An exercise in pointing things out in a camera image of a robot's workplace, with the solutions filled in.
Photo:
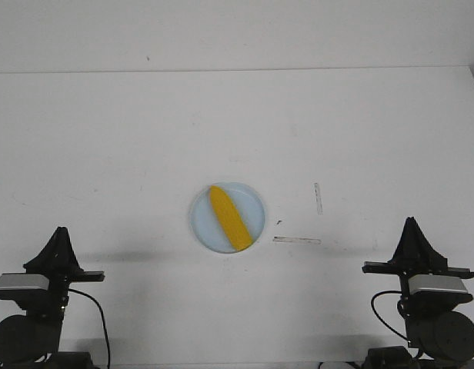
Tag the vertical tape strip on table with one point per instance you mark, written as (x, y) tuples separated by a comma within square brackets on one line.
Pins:
[(318, 199)]

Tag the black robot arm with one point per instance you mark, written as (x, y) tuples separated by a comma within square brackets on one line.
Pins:
[(31, 340), (436, 336)]

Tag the horizontal tape strip on table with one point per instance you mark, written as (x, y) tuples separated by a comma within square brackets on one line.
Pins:
[(293, 240)]

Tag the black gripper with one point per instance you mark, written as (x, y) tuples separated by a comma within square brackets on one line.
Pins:
[(404, 252), (51, 276)]

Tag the light blue round plate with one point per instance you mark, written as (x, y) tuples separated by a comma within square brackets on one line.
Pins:
[(206, 227)]

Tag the yellow corn cob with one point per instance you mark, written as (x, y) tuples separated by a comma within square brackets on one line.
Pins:
[(229, 219)]

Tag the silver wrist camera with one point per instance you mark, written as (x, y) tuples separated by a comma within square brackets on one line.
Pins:
[(22, 286), (432, 286)]

